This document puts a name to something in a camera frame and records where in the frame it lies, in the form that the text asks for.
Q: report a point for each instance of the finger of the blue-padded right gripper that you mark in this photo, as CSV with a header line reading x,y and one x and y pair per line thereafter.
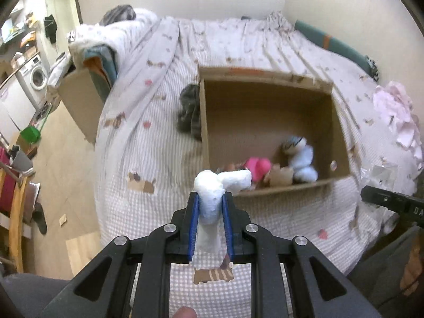
x,y
289,278

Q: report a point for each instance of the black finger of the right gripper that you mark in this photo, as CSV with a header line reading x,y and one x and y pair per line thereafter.
x,y
381,197

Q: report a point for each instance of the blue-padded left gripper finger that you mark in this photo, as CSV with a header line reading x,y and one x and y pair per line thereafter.
x,y
131,278

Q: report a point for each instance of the white sock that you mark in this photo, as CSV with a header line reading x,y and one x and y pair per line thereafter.
x,y
211,187

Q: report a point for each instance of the cream scrunchie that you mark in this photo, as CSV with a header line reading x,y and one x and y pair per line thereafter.
x,y
279,176

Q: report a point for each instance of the light blue fluffy scrunchie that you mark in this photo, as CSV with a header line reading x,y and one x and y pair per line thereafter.
x,y
302,165

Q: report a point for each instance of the pink soft toy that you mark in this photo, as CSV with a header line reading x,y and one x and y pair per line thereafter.
x,y
258,167

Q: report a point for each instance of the grey blue sock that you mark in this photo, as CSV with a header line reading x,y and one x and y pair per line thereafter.
x,y
293,144

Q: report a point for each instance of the beige stocking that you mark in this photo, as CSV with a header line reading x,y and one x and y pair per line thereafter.
x,y
231,167

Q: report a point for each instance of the clear plastic label wrapper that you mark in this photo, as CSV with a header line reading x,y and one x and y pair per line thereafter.
x,y
379,176

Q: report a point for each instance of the pink white clothes pile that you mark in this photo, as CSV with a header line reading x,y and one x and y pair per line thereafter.
x,y
395,108

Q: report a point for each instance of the black slipper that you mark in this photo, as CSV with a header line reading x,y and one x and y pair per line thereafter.
x,y
39,217

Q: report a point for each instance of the checkered dog-print bedsheet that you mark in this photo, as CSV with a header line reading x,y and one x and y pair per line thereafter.
x,y
146,167

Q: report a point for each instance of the teal bolster cushion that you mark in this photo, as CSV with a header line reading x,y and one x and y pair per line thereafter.
x,y
332,44

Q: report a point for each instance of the wooden chair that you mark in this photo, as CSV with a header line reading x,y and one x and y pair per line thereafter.
x,y
16,223

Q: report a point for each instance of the dark striped cloth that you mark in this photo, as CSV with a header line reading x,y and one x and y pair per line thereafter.
x,y
189,117

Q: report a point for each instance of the green dustpan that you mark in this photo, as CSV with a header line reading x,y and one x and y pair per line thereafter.
x,y
30,134

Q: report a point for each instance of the cardboard bedside box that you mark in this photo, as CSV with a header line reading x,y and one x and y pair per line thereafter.
x,y
80,97

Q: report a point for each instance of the white washing machine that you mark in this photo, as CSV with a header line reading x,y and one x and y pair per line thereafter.
x,y
32,77

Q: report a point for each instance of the white folded duvet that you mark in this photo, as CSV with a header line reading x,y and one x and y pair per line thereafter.
x,y
121,37

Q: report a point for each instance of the grey striped pillow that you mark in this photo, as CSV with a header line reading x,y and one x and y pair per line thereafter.
x,y
119,13

